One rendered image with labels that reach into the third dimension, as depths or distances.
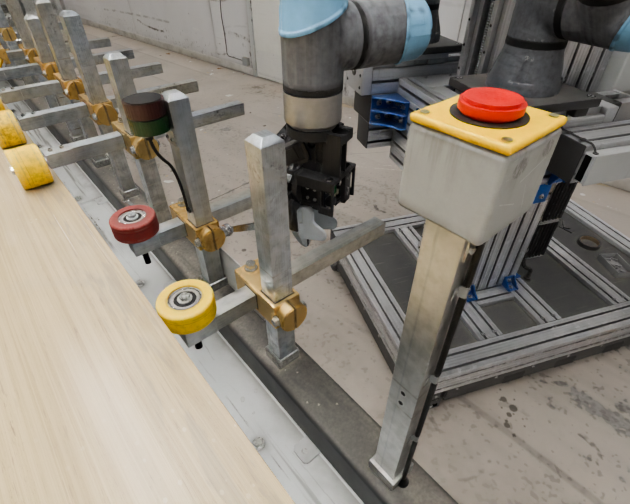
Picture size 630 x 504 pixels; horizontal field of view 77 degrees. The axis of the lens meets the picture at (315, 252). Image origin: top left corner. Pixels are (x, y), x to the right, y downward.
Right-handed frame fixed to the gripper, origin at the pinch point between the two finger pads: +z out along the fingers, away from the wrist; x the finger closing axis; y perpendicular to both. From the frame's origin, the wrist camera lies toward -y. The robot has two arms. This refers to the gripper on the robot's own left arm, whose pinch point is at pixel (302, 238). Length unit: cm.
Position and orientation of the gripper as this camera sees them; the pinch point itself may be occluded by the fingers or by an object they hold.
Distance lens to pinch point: 66.1
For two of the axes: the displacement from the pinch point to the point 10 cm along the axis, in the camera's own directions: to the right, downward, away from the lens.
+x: 4.9, -5.5, 6.7
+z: 0.0, 7.7, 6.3
